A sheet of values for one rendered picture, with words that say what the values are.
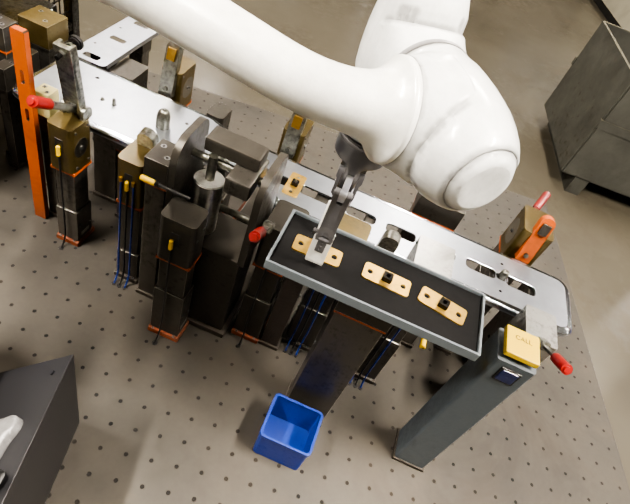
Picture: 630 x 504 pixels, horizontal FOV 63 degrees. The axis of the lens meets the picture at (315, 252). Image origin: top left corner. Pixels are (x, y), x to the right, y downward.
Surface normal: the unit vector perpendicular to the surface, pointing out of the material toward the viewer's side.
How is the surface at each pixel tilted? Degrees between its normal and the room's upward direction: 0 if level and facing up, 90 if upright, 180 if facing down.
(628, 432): 0
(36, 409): 43
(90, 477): 0
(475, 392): 90
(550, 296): 0
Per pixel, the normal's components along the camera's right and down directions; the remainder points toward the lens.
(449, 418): -0.29, 0.64
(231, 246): 0.29, -0.65
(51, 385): -0.44, -0.65
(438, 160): -0.56, 0.21
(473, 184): 0.32, 0.76
